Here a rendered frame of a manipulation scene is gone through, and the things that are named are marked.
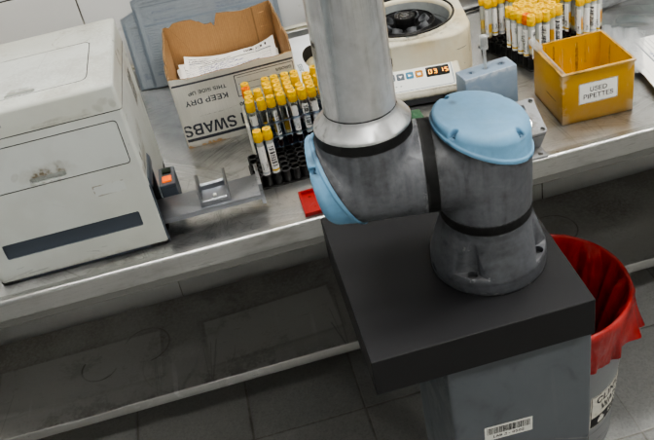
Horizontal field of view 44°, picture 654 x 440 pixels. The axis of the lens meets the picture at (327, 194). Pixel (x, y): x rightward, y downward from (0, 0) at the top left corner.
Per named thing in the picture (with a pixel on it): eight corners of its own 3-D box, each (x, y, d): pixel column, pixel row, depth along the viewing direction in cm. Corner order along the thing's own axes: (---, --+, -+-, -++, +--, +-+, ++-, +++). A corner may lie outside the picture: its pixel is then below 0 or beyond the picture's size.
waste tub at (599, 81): (562, 127, 142) (561, 76, 136) (532, 93, 153) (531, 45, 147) (634, 109, 142) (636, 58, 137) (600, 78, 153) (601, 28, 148)
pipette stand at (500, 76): (473, 133, 145) (469, 84, 139) (455, 117, 151) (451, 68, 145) (523, 117, 147) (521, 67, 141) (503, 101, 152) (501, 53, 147)
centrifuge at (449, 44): (361, 117, 157) (351, 59, 150) (349, 53, 181) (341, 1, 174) (485, 95, 155) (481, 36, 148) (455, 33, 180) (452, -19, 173)
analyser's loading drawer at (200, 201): (145, 235, 133) (136, 209, 130) (144, 212, 138) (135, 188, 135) (267, 202, 134) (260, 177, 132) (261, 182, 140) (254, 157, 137)
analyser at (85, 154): (1, 287, 131) (-83, 129, 114) (19, 198, 154) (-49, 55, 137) (187, 238, 134) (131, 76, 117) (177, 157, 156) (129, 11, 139)
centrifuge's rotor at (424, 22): (375, 68, 161) (370, 35, 156) (367, 37, 173) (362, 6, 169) (452, 55, 160) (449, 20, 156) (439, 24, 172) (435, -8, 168)
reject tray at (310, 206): (306, 217, 133) (305, 213, 132) (298, 195, 138) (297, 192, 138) (345, 206, 133) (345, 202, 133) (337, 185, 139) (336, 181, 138)
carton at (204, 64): (186, 150, 158) (164, 81, 149) (178, 88, 181) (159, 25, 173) (308, 119, 160) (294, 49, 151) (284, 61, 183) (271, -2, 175)
